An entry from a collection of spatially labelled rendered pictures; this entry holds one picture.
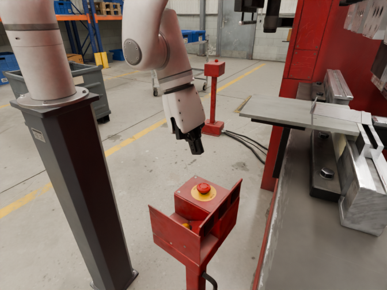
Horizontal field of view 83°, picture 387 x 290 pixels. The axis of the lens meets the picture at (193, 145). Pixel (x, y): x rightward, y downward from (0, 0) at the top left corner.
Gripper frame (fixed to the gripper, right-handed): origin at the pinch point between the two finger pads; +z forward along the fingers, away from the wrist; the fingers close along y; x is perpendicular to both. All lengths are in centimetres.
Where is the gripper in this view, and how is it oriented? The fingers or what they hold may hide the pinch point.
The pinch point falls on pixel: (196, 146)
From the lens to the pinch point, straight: 57.2
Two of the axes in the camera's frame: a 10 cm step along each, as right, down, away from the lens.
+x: 7.6, -0.1, -6.5
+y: -5.9, 4.1, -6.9
